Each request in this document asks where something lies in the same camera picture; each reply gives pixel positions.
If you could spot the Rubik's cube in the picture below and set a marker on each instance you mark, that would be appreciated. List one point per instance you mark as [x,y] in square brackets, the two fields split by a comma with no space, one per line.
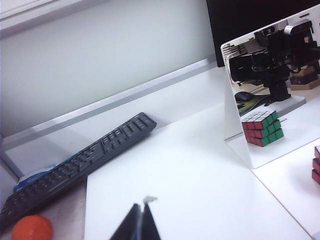
[317,165]

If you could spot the white desk partition panel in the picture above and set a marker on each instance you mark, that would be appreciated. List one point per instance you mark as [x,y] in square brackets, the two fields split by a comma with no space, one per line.
[100,62]

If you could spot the square mirror with white base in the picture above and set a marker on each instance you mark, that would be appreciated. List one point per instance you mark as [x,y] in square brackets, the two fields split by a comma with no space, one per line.
[287,140]

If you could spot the white raised board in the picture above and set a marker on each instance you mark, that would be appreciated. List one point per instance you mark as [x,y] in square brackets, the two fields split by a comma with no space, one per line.
[187,162]

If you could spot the dark grey keyboard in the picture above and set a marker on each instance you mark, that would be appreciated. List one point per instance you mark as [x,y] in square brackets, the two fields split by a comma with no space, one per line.
[82,157]

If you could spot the blue plastic wrapper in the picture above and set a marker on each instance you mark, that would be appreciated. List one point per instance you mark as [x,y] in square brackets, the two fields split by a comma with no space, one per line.
[37,176]

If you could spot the black AOC monitor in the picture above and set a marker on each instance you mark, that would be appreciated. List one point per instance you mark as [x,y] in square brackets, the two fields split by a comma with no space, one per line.
[240,20]

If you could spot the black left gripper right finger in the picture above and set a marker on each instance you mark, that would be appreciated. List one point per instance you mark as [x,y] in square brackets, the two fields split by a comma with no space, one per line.
[150,227]

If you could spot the orange ball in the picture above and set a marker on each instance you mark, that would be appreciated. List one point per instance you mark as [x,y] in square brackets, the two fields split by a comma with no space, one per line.
[32,228]

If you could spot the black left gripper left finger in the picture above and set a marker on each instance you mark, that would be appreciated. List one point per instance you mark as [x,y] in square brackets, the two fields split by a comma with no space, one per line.
[130,227]

